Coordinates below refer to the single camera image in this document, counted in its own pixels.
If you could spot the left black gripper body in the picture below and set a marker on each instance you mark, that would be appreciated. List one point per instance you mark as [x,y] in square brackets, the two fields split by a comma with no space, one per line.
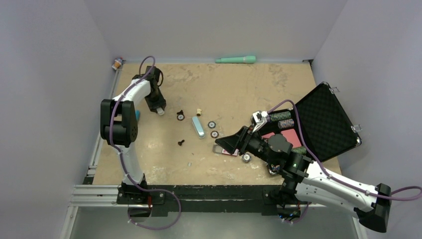
[155,100]

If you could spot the black base frame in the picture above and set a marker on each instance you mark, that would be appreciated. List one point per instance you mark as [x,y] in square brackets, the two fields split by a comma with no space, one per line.
[268,200]

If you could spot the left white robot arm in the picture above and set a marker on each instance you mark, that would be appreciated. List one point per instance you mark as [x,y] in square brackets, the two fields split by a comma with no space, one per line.
[119,128]

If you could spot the white stapler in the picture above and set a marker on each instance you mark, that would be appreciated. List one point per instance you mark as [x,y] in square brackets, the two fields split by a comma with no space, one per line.
[160,111]

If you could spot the red playing card deck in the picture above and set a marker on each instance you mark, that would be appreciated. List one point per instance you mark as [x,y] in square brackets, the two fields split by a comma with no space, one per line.
[290,136]

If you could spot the green microphone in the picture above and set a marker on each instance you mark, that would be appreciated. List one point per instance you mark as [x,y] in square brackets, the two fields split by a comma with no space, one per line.
[236,60]

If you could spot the small orange figurine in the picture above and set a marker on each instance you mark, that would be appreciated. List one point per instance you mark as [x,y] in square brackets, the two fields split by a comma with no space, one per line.
[118,62]

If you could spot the red staple box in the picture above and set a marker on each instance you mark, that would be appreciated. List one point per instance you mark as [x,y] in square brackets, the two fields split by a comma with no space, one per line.
[219,150]

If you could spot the light blue stapler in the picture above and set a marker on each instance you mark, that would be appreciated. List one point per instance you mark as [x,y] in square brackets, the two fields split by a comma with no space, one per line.
[198,127]

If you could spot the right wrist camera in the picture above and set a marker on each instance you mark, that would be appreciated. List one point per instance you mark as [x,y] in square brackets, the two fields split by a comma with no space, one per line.
[259,119]

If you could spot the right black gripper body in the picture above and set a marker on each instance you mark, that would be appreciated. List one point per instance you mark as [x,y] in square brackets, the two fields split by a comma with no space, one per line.
[256,146]

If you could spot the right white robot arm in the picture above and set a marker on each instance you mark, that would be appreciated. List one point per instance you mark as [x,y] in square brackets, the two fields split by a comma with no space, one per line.
[306,181]

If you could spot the black aluminium poker case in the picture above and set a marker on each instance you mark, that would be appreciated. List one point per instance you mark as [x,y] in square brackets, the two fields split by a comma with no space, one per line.
[321,123]

